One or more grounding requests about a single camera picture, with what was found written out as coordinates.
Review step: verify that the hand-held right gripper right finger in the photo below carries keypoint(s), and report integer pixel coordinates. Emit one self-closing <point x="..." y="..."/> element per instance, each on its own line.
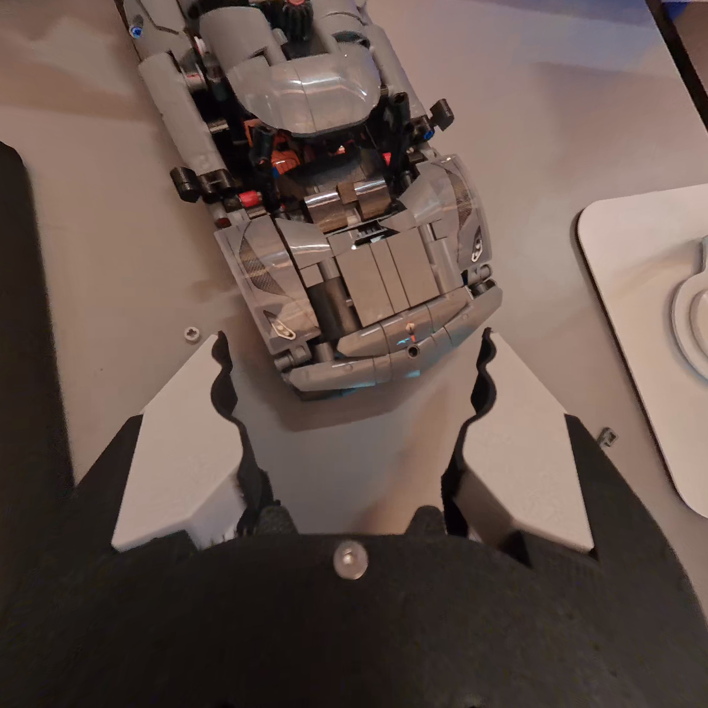
<point x="525" y="470"/>

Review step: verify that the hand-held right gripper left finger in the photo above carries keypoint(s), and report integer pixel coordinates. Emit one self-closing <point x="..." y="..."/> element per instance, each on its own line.
<point x="177" y="470"/>

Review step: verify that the dark lego car model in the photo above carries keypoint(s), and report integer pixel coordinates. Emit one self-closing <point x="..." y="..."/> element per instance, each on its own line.
<point x="376" y="276"/>

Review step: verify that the grey round lego bush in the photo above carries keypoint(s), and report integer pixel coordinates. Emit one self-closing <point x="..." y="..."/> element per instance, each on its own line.
<point x="192" y="333"/>

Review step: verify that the black dimpled fabric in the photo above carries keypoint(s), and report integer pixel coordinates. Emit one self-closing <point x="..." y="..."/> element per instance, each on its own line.
<point x="27" y="332"/>

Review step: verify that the white book stand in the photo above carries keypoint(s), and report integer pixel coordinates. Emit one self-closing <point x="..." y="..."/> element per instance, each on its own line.
<point x="625" y="276"/>

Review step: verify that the small grey lego bracket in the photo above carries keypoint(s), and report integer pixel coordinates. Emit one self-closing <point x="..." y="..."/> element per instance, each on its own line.
<point x="608" y="438"/>

